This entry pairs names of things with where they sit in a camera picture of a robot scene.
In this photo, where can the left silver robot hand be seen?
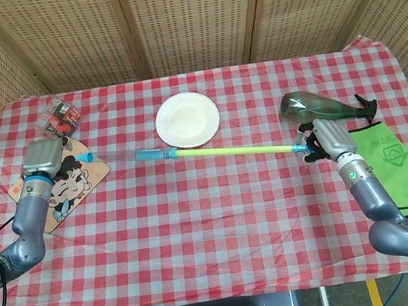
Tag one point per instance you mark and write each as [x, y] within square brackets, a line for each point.
[43, 157]

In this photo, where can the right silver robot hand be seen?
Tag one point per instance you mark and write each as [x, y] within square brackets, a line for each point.
[335, 138]

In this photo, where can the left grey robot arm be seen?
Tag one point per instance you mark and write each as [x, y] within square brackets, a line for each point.
[28, 219]

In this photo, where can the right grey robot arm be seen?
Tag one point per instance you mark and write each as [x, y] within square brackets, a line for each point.
[384, 210]

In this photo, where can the clear plastic syringe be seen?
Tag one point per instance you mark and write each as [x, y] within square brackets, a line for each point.
[154, 155]

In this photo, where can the cartoon face wooden board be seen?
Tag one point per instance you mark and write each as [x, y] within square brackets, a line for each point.
[76, 177]

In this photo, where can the green plastic spray bottle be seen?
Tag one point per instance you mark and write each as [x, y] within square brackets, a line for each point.
[313, 106]

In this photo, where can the clear plastic snack box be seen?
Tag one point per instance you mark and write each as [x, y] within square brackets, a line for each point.
[60, 117]

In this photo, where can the green bag with black trim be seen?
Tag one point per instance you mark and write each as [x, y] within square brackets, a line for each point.
[400, 164]

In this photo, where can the white paper plate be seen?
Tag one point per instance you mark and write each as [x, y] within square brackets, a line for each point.
[187, 120]

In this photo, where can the red white checkered tablecloth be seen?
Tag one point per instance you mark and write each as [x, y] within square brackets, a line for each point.
[206, 214]

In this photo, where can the bamboo woven folding screen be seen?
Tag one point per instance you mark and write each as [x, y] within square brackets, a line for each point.
[190, 15]

